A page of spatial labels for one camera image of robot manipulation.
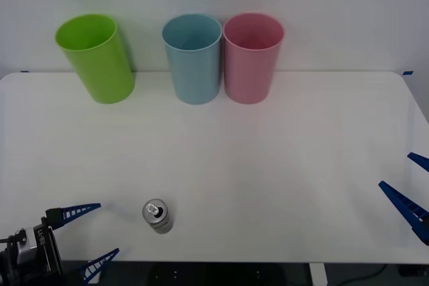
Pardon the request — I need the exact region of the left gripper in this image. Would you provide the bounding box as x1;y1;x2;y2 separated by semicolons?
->
33;202;120;284

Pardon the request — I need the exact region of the pink plastic bin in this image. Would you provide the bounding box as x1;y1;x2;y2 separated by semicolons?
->
223;11;285;104

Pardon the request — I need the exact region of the green plastic bin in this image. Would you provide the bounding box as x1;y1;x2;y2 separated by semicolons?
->
54;13;136;104

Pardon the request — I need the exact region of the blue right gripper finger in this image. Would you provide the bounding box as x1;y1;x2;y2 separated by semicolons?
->
407;152;429;173
378;180;429;246

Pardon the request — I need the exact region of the silver drink can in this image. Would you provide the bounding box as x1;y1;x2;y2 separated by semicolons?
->
141;198;174;235

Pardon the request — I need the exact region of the pale blue plastic bin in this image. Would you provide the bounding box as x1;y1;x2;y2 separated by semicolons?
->
162;13;223;105

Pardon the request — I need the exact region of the black box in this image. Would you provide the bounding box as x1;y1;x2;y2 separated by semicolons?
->
397;264;429;277

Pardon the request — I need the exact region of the white table leg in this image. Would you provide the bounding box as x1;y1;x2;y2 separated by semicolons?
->
308;263;328;286
87;261;103;284

